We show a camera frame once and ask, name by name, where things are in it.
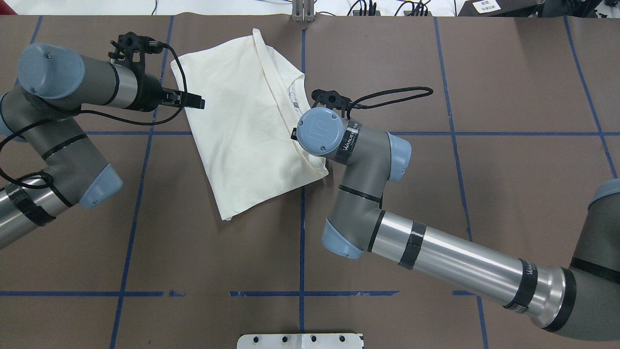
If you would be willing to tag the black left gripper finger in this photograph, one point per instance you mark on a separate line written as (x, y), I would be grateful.
(181, 99)

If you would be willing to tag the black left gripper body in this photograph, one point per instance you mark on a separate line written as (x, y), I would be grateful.
(149, 93)

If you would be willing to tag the cream long-sleeve cat shirt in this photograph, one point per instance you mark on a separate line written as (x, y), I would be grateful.
(253, 98)

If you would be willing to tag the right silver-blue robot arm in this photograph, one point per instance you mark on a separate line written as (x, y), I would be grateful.
(579, 302)

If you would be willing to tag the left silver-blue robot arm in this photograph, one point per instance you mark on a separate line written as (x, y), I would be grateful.
(53, 84)

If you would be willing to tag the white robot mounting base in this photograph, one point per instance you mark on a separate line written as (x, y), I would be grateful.
(302, 341)

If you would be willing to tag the black labelled box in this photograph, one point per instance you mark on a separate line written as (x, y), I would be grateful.
(501, 8)

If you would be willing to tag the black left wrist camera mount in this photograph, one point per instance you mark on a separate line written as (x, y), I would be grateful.
(130, 49)

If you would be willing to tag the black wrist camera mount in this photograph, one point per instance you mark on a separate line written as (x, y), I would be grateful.
(130, 49)
(331, 100)

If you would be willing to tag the aluminium frame post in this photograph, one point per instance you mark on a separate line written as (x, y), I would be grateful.
(303, 10)

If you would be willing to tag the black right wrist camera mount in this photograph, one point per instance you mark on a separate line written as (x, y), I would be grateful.
(331, 100)

